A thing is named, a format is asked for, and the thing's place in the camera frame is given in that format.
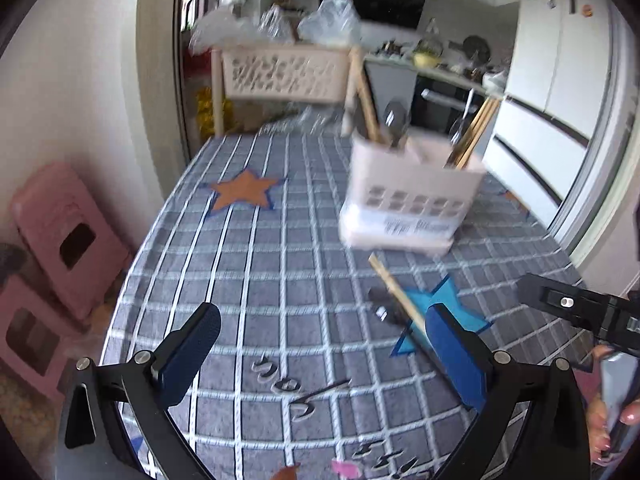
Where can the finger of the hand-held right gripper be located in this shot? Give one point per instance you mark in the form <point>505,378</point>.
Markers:
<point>555,300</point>

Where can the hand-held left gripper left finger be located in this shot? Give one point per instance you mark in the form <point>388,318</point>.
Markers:
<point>192,350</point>

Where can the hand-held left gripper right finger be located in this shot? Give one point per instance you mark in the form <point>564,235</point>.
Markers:
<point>455,355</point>

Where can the blue patterned wooden chopstick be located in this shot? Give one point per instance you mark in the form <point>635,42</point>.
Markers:
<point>395,285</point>

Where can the beige plastic utensil holder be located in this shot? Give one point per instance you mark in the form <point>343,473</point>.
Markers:
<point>400,195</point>

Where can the yellow floral wooden chopstick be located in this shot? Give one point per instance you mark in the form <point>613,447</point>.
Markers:
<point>487,115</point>

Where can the person's right hand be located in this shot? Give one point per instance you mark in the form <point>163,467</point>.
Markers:
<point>596,425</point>

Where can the grey checked star tablecloth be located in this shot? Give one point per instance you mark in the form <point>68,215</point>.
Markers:
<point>280,260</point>

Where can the pink plastic stool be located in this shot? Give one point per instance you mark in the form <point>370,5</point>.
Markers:
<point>30,340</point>
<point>55,220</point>

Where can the white refrigerator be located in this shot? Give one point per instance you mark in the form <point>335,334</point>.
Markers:
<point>555,85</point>

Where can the black built-in oven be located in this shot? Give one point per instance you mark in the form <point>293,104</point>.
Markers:
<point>445,102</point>

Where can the yellow bag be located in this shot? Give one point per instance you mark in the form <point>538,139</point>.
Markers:
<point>212,110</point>

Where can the black frying pan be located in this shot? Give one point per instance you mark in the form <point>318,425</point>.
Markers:
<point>476,49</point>

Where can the yellow bowl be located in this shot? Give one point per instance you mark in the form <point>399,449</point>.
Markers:
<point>427,59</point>

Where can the beige perforated basket rack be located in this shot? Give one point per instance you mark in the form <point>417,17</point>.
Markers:
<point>280,72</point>

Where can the clear plastic bags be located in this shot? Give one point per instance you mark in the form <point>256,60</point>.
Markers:
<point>325,22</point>

